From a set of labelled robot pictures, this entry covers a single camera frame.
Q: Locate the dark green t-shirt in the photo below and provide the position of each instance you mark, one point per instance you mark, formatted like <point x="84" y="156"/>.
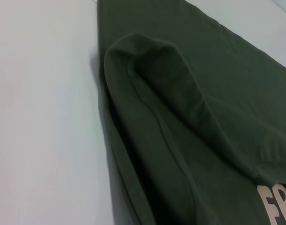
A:
<point x="192" y="117"/>

